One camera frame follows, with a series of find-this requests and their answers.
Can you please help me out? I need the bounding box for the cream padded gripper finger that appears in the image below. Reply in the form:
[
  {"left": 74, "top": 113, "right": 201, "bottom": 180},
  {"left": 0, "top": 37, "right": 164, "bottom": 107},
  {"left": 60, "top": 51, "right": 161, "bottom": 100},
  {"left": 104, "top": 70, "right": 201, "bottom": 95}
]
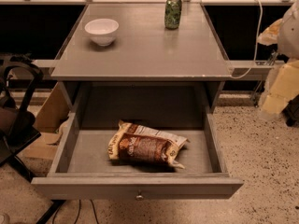
[{"left": 259, "top": 60, "right": 299, "bottom": 119}]

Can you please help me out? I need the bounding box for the brown chip bag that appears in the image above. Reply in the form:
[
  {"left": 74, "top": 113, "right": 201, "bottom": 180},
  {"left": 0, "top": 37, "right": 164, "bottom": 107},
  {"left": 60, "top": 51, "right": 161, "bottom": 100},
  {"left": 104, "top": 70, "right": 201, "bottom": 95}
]
[{"left": 107, "top": 120, "right": 188, "bottom": 169}]

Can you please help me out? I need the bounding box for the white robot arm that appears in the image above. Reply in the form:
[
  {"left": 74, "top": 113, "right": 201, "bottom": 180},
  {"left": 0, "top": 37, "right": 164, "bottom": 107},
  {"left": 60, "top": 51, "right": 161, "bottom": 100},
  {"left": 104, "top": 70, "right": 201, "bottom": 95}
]
[{"left": 258, "top": 0, "right": 299, "bottom": 119}]

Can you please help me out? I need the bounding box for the grey cabinet counter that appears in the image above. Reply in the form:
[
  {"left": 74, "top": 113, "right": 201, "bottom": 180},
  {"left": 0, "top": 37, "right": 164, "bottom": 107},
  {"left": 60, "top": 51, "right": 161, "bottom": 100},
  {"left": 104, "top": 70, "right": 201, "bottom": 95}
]
[{"left": 51, "top": 3, "right": 230, "bottom": 107}]

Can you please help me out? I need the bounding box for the round metal drawer knob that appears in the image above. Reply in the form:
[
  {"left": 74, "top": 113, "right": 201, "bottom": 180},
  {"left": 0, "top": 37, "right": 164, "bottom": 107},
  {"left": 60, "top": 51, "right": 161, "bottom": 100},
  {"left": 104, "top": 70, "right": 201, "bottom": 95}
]
[{"left": 135, "top": 190, "right": 144, "bottom": 201}]

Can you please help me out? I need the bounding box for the open grey top drawer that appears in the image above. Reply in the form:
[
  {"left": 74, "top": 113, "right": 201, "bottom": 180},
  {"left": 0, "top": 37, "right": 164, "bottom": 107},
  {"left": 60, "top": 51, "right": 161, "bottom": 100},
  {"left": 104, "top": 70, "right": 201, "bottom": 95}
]
[{"left": 32, "top": 82, "right": 243, "bottom": 200}]

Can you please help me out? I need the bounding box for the green soda can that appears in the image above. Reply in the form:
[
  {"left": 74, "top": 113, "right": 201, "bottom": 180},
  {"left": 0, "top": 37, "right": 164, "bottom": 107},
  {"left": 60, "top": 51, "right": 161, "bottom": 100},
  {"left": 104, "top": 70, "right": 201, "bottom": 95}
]
[{"left": 164, "top": 0, "right": 182, "bottom": 29}]

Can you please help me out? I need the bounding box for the white ceramic bowl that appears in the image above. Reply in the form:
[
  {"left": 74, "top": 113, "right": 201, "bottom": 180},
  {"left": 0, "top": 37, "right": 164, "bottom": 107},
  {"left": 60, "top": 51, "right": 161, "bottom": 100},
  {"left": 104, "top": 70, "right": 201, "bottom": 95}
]
[{"left": 84, "top": 19, "right": 119, "bottom": 47}]

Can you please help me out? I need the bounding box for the cardboard box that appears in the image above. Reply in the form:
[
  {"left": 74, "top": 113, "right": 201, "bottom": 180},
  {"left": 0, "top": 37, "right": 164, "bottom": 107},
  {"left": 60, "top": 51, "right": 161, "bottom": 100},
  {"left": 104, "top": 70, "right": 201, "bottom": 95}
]
[{"left": 21, "top": 81, "right": 71, "bottom": 161}]

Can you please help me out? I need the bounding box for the black chair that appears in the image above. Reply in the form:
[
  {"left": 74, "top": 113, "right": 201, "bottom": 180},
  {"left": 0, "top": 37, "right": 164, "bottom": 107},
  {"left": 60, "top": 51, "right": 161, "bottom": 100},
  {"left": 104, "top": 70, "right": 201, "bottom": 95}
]
[{"left": 0, "top": 55, "right": 43, "bottom": 182}]

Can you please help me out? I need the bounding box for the grey side rail shelf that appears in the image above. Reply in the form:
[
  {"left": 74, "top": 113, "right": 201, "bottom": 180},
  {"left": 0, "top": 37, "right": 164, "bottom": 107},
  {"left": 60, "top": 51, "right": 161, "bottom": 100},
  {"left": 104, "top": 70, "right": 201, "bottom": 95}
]
[{"left": 229, "top": 60, "right": 284, "bottom": 80}]

